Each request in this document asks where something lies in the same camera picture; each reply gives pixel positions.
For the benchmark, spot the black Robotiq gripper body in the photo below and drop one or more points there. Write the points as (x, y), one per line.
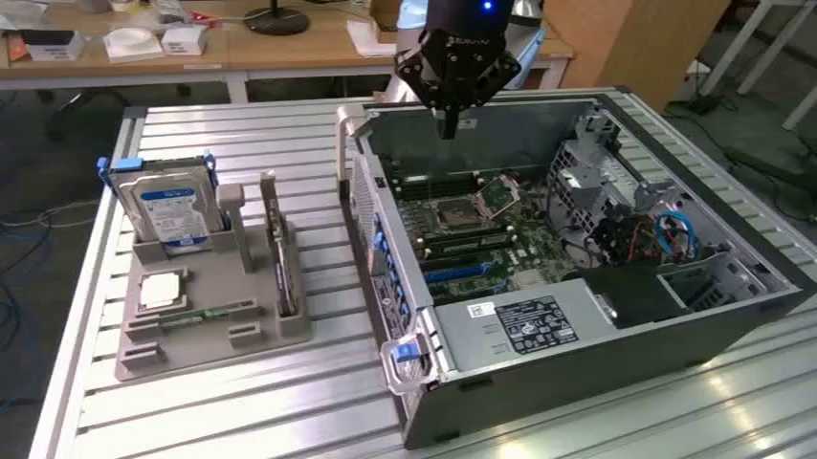
(463, 52)

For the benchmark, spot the green Nvidia graphics card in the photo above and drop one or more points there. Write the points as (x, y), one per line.
(284, 268)

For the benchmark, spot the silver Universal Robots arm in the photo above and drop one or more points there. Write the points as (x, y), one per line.
(408, 28)

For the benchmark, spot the stack of white papers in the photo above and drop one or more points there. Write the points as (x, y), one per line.
(371, 40)

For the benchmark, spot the brown cardboard box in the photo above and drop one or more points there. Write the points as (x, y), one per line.
(384, 7)

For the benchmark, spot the wooden desk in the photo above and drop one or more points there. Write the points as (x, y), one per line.
(288, 52)

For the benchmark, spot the wooden cabinet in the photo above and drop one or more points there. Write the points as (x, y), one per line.
(639, 48)

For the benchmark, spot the black lamp base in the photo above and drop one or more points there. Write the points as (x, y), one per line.
(279, 21)

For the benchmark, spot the metal socket cover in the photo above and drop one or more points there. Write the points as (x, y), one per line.
(499, 193)

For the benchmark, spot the CPU socket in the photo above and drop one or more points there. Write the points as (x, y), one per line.
(457, 213)

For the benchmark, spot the installed RAM stick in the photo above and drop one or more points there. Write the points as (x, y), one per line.
(467, 242)

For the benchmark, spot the small white cardboard box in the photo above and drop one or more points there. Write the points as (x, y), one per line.
(184, 40)

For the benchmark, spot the green motherboard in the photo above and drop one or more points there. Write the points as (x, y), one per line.
(531, 248)

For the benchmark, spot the blue expansion slot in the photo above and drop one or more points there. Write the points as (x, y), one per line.
(457, 273)

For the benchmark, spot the white tape holder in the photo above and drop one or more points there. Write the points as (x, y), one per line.
(132, 45)

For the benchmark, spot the black plastic bay shroud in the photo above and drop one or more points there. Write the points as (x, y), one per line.
(632, 296)

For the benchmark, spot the grey plastic parts rack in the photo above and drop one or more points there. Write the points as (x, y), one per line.
(212, 287)

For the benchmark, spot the white box with black lid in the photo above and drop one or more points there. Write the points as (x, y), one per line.
(52, 48)

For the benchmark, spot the grey power supply unit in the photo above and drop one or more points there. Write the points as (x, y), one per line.
(473, 344)

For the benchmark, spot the blue case release latch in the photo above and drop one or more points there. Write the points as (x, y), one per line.
(405, 356)

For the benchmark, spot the silver CPU chip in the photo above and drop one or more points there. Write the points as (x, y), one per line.
(160, 289)

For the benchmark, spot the loose green RAM stick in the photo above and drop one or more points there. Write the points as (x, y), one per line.
(192, 318)

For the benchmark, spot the black open PC case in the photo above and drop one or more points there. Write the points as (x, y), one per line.
(543, 397)

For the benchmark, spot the white table frame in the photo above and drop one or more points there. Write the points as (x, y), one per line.
(746, 28)

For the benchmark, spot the hard disk with blue bracket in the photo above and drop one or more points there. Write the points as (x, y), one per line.
(166, 210)

